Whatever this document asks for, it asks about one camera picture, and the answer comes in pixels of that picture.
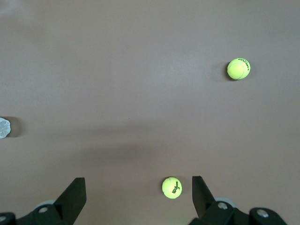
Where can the white blue tennis ball can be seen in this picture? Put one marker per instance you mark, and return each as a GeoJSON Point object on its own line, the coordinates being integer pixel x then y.
{"type": "Point", "coordinates": [4, 129]}

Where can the yellow-green tennis ball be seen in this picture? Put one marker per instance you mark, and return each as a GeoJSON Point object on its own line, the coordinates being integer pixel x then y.
{"type": "Point", "coordinates": [237, 70]}
{"type": "Point", "coordinates": [170, 186]}

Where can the brown table cloth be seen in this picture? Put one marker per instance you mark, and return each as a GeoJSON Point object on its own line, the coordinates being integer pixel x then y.
{"type": "Point", "coordinates": [117, 82]}

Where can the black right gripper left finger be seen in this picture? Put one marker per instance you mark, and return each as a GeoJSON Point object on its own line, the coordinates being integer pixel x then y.
{"type": "Point", "coordinates": [70, 201]}

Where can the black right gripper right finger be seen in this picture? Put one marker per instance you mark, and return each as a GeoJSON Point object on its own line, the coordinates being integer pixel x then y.
{"type": "Point", "coordinates": [204, 201]}

